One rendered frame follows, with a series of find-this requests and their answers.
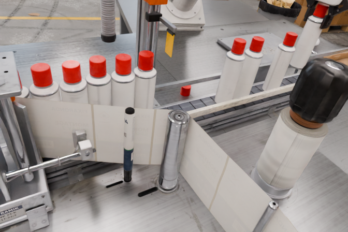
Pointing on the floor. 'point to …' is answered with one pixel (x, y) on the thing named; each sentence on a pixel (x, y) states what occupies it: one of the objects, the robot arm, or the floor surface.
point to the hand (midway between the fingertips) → (317, 18)
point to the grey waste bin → (276, 16)
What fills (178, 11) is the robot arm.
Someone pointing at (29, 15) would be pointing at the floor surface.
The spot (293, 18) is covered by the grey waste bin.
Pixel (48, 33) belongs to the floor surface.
